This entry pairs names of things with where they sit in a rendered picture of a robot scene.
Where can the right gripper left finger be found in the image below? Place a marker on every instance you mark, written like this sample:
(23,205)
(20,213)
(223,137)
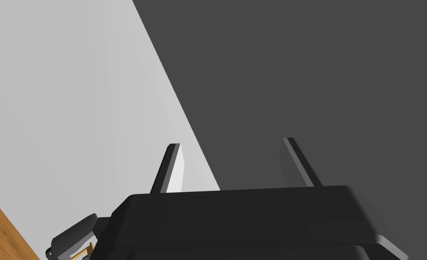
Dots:
(171,169)

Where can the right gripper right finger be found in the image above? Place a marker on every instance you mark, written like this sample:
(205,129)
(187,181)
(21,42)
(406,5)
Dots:
(300,164)

